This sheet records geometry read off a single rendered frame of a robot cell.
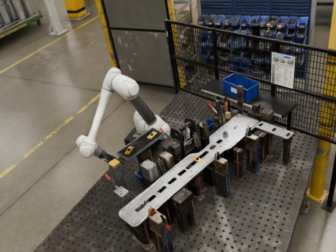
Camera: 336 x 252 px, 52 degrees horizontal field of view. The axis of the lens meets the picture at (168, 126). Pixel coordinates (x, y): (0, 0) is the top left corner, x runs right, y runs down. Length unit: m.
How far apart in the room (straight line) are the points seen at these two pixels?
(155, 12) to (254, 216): 3.17
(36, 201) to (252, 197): 2.52
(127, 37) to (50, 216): 2.77
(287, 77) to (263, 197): 1.01
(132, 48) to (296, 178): 3.34
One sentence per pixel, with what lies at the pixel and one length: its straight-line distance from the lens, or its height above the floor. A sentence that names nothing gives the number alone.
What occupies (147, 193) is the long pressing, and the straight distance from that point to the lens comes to 2.42.
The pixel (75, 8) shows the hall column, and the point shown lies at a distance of 10.15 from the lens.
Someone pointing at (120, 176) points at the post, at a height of 1.04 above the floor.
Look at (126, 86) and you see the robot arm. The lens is 2.56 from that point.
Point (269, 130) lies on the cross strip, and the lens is 2.85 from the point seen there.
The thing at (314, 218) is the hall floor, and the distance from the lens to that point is 3.57.
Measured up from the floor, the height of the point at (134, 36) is 0.95.
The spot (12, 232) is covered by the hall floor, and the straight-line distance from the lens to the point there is 4.08.
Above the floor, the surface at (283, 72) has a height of 1.29.
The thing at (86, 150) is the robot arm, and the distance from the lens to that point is 2.62.
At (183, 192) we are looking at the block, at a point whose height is 1.03.
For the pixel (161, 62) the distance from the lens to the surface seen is 5.20.
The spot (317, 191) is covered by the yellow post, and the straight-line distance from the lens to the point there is 3.67.
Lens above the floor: 2.71
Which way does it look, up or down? 35 degrees down
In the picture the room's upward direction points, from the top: 10 degrees counter-clockwise
